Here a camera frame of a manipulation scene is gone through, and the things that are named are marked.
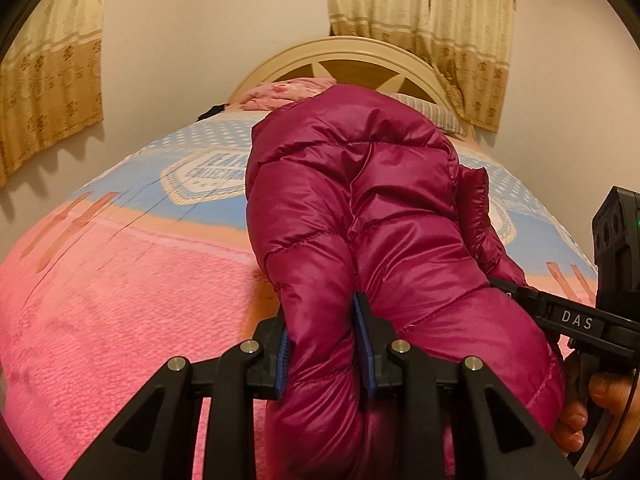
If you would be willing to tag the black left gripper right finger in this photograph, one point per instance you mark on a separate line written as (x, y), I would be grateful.
(440, 403)

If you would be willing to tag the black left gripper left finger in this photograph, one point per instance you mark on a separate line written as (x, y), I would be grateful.
(183, 404)

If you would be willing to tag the magenta puffer down jacket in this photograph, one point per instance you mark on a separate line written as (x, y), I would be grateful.
(352, 191)

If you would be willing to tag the right hand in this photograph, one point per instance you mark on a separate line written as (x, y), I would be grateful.
(609, 392)

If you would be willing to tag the blue pink jeans-print bedspread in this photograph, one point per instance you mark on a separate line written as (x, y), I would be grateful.
(97, 295)

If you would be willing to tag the striped pillow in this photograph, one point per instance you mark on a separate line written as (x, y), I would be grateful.
(444, 120)

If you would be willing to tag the beige patterned curtain right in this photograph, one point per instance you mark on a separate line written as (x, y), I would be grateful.
(467, 42)

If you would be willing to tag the beige patterned curtain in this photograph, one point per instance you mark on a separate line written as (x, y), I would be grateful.
(467, 42)
(51, 79)

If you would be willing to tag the folded pink floral blanket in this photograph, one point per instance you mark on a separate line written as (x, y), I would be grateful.
(275, 94)

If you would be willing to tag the cream wooden headboard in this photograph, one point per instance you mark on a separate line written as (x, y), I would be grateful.
(366, 62)

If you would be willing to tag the beige patterned curtain left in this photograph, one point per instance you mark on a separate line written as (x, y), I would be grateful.
(51, 79)

